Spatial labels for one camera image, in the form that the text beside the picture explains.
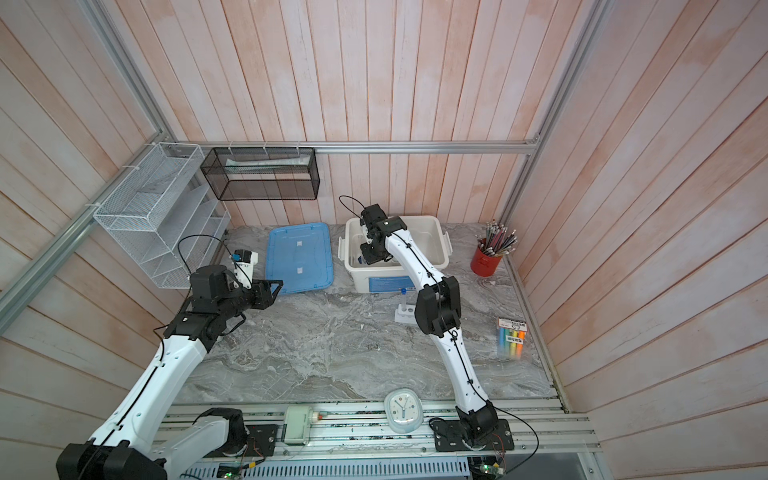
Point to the blue plastic bin lid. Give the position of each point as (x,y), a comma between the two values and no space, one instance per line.
(300,256)

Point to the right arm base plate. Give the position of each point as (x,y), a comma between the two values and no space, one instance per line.
(452,436)

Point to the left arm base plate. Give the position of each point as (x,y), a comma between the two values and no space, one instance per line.
(262,440)

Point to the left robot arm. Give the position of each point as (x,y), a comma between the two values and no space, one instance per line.
(123,446)

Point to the white wire mesh shelf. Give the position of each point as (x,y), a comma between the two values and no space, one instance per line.
(166,220)

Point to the white test tube rack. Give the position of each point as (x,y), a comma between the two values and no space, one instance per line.
(405,314)

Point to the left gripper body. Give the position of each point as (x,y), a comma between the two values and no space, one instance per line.
(259,296)

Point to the white plastic storage bin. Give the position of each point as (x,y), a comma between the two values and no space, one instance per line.
(424,233)

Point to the pack of colored markers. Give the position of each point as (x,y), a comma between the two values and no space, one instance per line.
(511,337)

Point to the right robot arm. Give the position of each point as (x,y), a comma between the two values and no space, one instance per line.
(437,314)

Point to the red pencil cup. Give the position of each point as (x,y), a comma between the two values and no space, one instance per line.
(484,265)

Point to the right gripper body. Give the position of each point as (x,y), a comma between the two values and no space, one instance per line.
(371,253)

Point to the black mesh wall basket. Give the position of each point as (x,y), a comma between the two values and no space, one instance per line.
(262,173)

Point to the bundle of pencils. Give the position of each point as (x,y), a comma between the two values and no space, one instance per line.
(498,240)

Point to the white analog clock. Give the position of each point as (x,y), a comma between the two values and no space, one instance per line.
(403,410)

